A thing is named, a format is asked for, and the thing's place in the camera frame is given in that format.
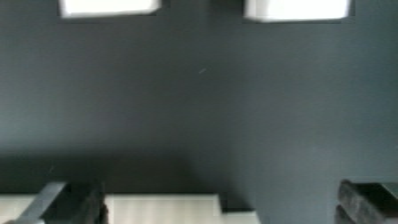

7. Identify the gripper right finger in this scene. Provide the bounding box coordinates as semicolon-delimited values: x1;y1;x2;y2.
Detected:
334;180;398;224

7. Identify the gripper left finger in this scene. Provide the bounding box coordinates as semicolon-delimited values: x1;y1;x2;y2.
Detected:
14;182;109;224

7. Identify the white square table top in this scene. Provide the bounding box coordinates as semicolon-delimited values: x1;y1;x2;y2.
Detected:
0;194;261;224

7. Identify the white table leg far left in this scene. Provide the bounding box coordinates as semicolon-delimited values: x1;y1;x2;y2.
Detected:
59;0;162;18

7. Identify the white table leg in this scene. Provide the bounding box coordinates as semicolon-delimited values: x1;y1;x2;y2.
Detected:
59;0;162;18
244;0;352;22

